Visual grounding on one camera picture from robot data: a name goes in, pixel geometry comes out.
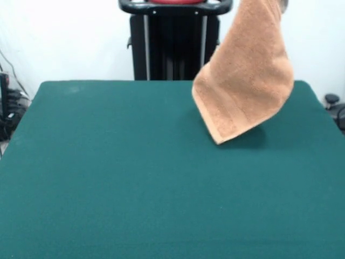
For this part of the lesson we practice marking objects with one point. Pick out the dark green table cloth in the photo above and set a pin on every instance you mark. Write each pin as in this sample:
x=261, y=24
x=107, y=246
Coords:
x=107, y=210

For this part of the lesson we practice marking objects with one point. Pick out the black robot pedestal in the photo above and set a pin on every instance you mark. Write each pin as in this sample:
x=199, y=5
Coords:
x=172, y=54

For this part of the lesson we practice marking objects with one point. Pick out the tan terry towel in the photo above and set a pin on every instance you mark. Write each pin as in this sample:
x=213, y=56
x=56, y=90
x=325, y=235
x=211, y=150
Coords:
x=242, y=81

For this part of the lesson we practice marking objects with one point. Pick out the red robot base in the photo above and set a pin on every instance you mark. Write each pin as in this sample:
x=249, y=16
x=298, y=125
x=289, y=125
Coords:
x=175, y=1

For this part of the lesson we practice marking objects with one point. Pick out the black box with red light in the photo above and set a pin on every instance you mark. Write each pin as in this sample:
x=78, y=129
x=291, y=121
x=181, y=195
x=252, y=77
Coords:
x=4, y=91

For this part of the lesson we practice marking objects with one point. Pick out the black chair base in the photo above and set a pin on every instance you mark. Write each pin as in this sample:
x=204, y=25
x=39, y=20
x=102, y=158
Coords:
x=332, y=98

